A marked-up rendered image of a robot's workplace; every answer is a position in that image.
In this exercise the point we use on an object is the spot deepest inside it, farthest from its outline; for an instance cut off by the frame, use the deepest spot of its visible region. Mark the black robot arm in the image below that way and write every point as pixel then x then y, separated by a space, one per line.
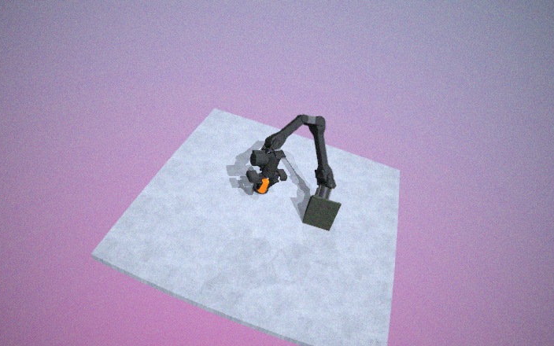
pixel 324 174

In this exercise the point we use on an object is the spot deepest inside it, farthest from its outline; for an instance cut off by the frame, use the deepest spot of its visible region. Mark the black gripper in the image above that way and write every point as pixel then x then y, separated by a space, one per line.
pixel 270 173

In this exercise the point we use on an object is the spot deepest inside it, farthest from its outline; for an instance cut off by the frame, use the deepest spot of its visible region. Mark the orange knob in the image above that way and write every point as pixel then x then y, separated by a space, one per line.
pixel 264 186

